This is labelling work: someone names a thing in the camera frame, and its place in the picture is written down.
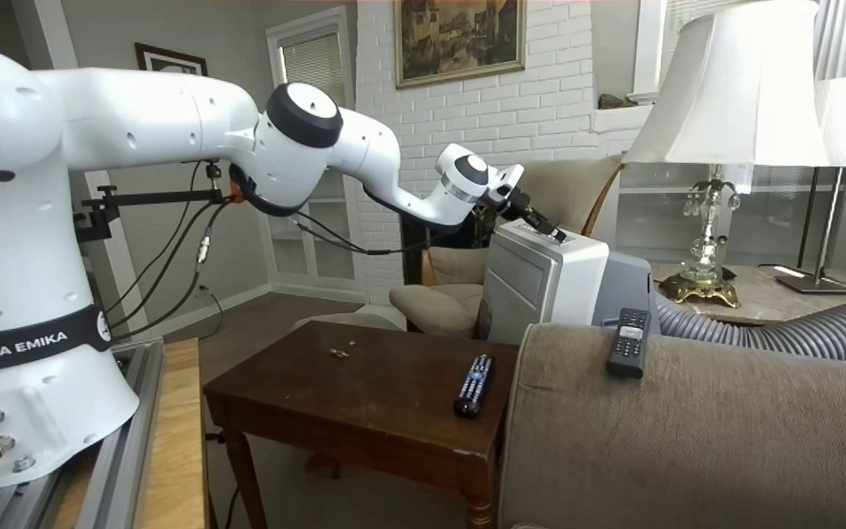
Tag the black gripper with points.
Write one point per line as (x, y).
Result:
(515, 203)

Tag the white portable air conditioner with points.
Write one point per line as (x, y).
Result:
(541, 281)

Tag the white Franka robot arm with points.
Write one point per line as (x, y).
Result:
(14, 245)

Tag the black fireplace screen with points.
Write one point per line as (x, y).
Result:
(425, 259)

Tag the beige armchair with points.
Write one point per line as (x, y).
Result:
(443, 303)

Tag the short black remote control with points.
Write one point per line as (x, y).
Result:
(631, 341)

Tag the small dark ornament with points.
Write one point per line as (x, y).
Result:
(618, 100)

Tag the long black remote, blue buttons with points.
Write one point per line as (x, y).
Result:
(475, 384)

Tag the gold framed painting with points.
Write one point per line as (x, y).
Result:
(456, 40)

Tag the crystal table lamp, white shade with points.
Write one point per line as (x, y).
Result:
(728, 88)

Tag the small metal hardware pieces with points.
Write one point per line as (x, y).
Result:
(342, 348)

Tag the dark wooden side table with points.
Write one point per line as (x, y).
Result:
(365, 392)

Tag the round stone lamp table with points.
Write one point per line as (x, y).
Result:
(787, 298)

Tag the beige fabric sofa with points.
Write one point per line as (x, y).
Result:
(699, 441)

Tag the white framed mirror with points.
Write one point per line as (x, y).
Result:
(321, 44)

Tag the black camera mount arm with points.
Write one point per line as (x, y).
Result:
(148, 197)

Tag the aluminium rail base frame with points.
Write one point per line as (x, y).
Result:
(118, 441)

